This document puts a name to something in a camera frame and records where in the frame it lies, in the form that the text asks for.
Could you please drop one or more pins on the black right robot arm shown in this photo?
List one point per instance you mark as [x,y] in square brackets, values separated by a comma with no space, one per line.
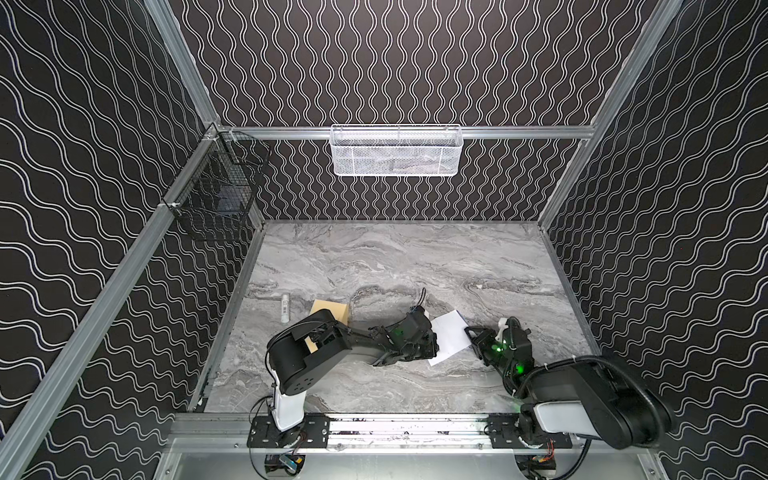
[591,396]

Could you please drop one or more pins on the aluminium back crossbar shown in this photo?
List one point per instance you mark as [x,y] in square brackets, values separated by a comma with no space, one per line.
[403,131]

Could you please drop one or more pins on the white wire basket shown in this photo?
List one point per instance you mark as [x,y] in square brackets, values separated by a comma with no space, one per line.
[422,156]

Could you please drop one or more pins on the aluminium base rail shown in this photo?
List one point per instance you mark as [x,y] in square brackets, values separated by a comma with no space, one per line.
[337,433]

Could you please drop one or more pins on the aluminium left side rail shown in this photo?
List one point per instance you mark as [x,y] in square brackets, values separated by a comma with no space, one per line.
[34,421]

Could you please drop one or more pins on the blue floral letter paper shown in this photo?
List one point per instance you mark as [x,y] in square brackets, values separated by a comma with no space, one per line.
[450,335]

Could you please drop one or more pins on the aluminium corner post left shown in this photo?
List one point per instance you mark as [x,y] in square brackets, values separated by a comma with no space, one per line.
[170,30]

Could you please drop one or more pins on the small glue stick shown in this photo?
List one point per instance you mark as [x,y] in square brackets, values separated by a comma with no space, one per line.
[285,309]

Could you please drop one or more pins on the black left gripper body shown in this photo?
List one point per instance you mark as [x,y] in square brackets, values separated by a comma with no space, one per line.
[424,335]

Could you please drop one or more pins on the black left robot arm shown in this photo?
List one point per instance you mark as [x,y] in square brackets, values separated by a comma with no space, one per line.
[302,354]

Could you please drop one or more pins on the tan kraft envelope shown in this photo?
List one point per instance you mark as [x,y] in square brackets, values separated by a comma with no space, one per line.
[323,313]

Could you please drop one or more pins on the aluminium corner post right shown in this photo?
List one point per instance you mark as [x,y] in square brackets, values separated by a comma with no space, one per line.
[645,45]

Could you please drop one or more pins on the black wire basket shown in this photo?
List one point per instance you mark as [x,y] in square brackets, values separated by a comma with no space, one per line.
[216,205]

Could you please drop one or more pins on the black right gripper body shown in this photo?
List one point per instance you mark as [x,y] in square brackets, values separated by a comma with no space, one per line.
[482,343]

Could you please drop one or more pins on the aluminium corner post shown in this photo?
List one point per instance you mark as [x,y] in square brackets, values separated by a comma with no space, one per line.
[170,30]
[645,45]

